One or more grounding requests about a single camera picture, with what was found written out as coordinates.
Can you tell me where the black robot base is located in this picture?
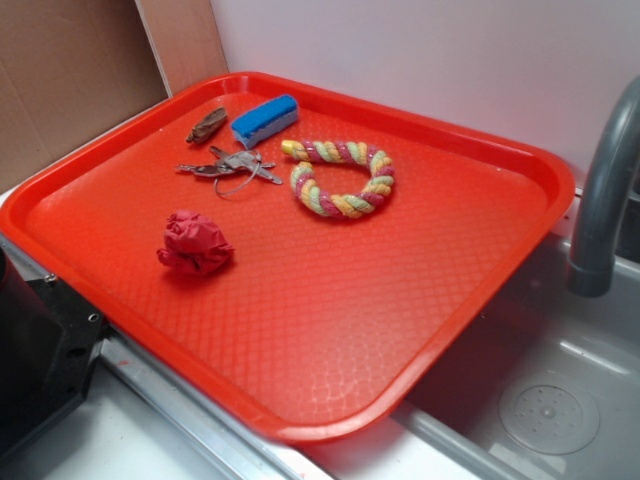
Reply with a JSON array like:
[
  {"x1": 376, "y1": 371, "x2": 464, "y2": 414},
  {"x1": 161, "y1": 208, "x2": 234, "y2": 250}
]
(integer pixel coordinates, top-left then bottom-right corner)
[{"x1": 1, "y1": 253, "x2": 104, "y2": 461}]

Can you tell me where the blue sponge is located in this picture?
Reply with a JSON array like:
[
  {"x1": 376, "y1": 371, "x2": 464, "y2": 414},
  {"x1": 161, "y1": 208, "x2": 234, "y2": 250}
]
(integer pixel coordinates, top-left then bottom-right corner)
[{"x1": 231, "y1": 95, "x2": 299, "y2": 150}]

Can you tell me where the red plastic tray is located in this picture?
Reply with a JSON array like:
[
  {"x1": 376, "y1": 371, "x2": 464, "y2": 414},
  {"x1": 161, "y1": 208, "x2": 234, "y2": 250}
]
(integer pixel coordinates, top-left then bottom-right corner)
[{"x1": 1, "y1": 73, "x2": 574, "y2": 443}]

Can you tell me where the bunch of metal keys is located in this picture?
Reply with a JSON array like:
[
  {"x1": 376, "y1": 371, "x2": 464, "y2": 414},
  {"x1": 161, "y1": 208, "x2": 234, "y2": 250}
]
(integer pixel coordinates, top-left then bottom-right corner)
[{"x1": 174, "y1": 146, "x2": 284, "y2": 197}]

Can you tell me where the crumpled red cloth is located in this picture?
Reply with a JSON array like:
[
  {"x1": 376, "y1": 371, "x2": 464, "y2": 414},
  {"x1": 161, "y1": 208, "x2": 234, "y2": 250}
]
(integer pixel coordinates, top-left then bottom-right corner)
[{"x1": 156, "y1": 209, "x2": 235, "y2": 276}]

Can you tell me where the brown dried leaf piece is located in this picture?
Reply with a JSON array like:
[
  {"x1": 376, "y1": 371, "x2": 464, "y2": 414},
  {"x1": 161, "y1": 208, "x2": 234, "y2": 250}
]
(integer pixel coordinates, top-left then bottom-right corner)
[{"x1": 185, "y1": 106, "x2": 228, "y2": 145}]

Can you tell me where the grey sink faucet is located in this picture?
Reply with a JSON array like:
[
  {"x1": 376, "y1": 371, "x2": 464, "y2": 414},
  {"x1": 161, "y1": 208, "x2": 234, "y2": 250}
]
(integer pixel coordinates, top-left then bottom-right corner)
[{"x1": 566, "y1": 79, "x2": 639, "y2": 297}]

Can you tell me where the grey plastic sink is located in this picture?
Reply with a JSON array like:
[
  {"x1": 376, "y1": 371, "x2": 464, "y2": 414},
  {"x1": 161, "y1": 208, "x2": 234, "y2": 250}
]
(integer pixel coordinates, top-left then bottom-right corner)
[{"x1": 305, "y1": 211, "x2": 639, "y2": 479}]

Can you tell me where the brown cardboard panel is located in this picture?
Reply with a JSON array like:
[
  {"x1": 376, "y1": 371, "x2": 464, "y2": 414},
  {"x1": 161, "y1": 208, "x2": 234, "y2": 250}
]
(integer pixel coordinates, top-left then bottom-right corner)
[{"x1": 1, "y1": 1, "x2": 227, "y2": 191}]

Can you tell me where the multicolour twisted rope toy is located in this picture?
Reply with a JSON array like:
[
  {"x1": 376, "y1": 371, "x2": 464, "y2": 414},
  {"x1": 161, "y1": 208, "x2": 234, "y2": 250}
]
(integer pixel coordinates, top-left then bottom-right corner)
[{"x1": 281, "y1": 140, "x2": 395, "y2": 220}]

